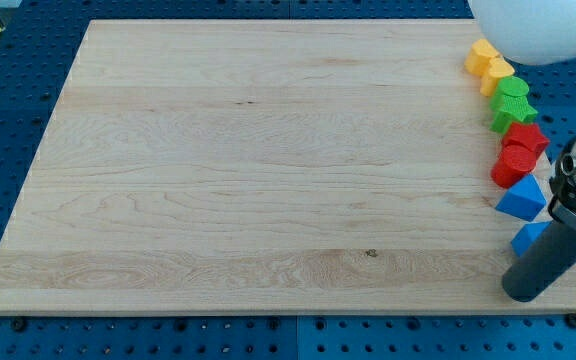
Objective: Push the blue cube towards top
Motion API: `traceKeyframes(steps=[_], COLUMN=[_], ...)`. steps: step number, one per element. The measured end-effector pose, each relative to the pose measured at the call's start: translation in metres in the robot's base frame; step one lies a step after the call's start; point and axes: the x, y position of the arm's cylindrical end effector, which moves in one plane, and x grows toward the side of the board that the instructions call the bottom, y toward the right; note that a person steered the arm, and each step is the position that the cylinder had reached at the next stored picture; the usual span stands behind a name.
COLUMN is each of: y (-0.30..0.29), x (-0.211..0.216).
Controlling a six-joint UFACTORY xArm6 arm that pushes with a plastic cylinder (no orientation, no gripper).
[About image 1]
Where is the light wooden board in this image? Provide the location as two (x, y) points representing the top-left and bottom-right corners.
(0, 20), (576, 316)

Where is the green star block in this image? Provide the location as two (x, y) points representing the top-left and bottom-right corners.
(490, 96), (539, 135)

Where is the black bolt left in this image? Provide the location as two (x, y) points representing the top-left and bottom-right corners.
(10, 317), (27, 333)

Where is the red star block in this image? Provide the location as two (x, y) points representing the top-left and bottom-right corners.
(501, 122), (550, 159)

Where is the yellow pentagon block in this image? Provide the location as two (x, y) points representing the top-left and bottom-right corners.
(464, 38), (500, 77)

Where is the yellow heart block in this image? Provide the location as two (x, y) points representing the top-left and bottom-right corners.
(480, 57), (515, 97)

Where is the blue wedge block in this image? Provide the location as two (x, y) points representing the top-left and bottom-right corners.
(510, 221), (551, 257)

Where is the blue cube block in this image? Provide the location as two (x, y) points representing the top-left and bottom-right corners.
(495, 175), (547, 221)

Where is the black bolt right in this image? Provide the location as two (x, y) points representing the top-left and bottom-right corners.
(564, 313), (576, 329)

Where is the red cylinder block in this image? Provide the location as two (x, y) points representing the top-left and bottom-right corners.
(490, 145), (537, 189)

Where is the green cylinder block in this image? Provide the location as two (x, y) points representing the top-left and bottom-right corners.
(489, 76), (529, 111)

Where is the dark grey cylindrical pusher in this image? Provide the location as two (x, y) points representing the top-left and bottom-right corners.
(501, 221), (576, 302)

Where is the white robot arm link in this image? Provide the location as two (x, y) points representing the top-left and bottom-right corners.
(468, 0), (576, 66)

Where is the black bolt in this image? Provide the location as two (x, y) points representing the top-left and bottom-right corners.
(10, 317), (27, 333)
(564, 313), (576, 329)

